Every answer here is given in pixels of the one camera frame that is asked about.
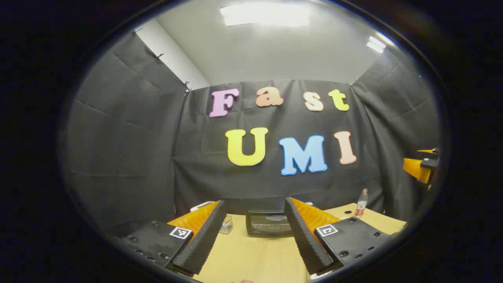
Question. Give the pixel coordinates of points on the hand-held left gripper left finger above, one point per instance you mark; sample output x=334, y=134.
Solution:
x=204, y=239

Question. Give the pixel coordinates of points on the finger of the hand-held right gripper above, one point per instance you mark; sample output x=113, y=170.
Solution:
x=416, y=168

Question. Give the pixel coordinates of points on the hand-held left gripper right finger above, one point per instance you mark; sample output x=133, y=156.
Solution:
x=304, y=239

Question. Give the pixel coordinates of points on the black electric oven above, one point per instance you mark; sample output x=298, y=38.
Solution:
x=269, y=226

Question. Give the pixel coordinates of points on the small glass jar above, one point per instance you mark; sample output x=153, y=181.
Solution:
x=226, y=225

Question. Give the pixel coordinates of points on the white toaster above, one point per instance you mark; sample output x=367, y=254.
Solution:
x=201, y=205

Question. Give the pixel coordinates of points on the white dish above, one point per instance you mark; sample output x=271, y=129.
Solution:
x=320, y=275

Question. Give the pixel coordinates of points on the clear bottle with red label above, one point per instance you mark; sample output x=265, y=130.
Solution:
x=361, y=204

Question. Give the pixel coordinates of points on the black backdrop cloth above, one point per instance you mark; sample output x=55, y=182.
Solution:
x=129, y=157

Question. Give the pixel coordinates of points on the small ceiling light panel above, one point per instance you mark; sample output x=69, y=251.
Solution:
x=376, y=44

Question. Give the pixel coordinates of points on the large ceiling light panel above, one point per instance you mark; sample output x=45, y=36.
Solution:
x=265, y=14

